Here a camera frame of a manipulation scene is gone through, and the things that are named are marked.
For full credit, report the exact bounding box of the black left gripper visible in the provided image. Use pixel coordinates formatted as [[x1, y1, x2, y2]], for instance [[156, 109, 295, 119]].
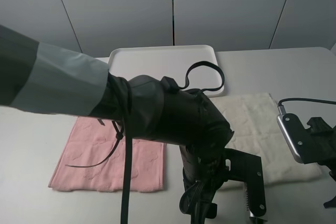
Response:
[[179, 146, 228, 219]]

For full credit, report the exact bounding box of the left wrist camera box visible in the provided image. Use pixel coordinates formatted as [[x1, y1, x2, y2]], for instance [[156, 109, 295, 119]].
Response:
[[225, 148, 267, 223]]

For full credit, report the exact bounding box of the pink towel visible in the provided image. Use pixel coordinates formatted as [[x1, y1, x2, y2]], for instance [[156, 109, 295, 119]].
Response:
[[48, 117, 166, 193]]

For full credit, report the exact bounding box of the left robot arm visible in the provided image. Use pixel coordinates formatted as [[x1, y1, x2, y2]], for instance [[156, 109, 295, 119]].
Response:
[[1, 26, 233, 223]]

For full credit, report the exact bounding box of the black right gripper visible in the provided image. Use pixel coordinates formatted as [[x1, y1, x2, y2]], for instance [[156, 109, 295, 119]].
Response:
[[306, 117, 335, 166]]

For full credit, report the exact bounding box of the cream white towel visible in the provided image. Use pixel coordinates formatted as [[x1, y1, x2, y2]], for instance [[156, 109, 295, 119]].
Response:
[[211, 93, 322, 186]]

